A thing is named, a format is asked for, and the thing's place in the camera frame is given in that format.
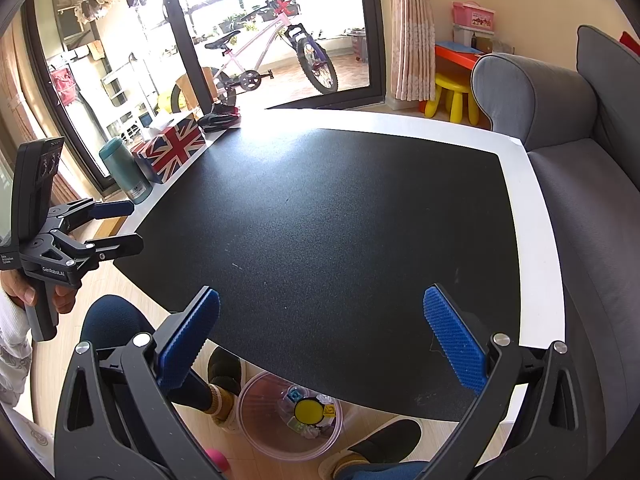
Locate potted green plants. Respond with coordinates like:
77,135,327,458
192,10,261,43

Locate white storage box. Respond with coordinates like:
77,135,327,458
454,24,496,53

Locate flag print tissue box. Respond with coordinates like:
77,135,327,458
131,116,207,185

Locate clear purple plastic bowl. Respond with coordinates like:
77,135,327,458
236,371,345,461

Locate black shoe right foot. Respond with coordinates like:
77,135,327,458
320,417,423,478

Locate black gloves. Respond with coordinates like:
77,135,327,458
197,104,242,133

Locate black shoe foot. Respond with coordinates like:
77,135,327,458
320,417,423,478
206,347,243,431

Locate black sliding door frame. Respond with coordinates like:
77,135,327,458
22,0,388,193

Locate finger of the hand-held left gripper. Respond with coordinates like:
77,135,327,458
22,231,145,273
47,199,136,233

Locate person's left forearm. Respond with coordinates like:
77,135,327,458
0,290,35,406

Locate yellow plastic stool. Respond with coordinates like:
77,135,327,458
425,72,480,125

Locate red bag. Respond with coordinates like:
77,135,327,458
49,66,78,106

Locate cardboard box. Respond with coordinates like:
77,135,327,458
95,215,126,236

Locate person's left hand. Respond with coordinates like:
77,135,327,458
0,269,76,313

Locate black shoe left foot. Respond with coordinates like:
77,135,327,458
206,347,243,431

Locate person's right leg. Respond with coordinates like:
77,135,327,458
330,461,436,480

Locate pink round object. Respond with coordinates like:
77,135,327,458
205,447,231,476

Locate teal thermos bottle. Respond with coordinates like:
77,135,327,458
98,136,153,206

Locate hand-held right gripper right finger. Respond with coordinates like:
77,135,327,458
422,284,587,480

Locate red children's table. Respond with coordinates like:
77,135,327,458
434,42,485,73

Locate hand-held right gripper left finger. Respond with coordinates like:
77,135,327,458
54,286,222,480

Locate white shelf rack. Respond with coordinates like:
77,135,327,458
100,55,156,136

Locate pink patterned curtain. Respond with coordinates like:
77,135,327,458
390,0,437,101
0,15,81,206

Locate person's leg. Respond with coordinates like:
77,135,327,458
330,461,436,480
80,295,213,413

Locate grey sofa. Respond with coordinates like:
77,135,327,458
471,25,640,461

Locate person's left leg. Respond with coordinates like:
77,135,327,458
80,295,213,413

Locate yellow white fabric pouch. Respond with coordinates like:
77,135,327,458
292,396,326,423

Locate pink storage box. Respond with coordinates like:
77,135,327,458
452,1,496,36

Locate white pink bicycle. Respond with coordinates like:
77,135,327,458
170,0,338,113

